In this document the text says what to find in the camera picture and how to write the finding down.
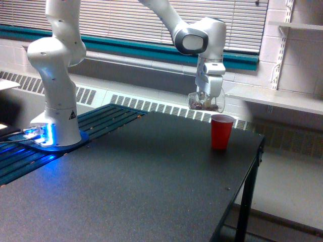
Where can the blue slotted mounting plate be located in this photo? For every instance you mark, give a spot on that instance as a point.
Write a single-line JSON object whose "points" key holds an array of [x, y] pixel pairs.
{"points": [[24, 151]]}

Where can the white wall shelf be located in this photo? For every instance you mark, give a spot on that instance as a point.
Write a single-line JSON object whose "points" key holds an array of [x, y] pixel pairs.
{"points": [[297, 26], [276, 98]]}

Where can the white baseboard radiator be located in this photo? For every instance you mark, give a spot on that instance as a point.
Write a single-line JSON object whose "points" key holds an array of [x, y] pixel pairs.
{"points": [[277, 136]]}

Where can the red plastic cup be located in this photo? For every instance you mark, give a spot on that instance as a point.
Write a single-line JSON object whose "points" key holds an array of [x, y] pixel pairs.
{"points": [[221, 126]]}

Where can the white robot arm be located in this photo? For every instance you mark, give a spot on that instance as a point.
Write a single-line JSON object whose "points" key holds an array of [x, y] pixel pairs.
{"points": [[51, 56]]}

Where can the white lower wall shelf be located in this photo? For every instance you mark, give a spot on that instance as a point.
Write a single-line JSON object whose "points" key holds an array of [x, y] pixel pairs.
{"points": [[276, 98]]}

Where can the white object at left edge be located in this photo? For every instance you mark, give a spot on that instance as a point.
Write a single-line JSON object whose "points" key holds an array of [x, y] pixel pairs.
{"points": [[6, 84]]}

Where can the clear plastic cup with candies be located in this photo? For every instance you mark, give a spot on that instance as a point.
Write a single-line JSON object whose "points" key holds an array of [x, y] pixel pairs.
{"points": [[201, 100]]}

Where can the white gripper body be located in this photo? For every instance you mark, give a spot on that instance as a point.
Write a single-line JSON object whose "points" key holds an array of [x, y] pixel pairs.
{"points": [[209, 76]]}

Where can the black table leg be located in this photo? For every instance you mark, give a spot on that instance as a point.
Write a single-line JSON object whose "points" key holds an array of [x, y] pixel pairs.
{"points": [[247, 195]]}

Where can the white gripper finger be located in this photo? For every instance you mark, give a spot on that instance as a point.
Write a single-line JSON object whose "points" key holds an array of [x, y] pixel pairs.
{"points": [[201, 95], [208, 102]]}

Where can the white upper wall shelf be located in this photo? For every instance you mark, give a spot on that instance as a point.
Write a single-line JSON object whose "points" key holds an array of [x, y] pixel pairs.
{"points": [[297, 26]]}

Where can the white shelf bracket rail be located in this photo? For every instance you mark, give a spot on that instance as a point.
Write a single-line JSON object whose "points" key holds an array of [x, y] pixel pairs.
{"points": [[276, 72]]}

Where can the white window blinds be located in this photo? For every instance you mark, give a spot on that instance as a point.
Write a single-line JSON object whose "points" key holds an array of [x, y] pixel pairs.
{"points": [[131, 20]]}

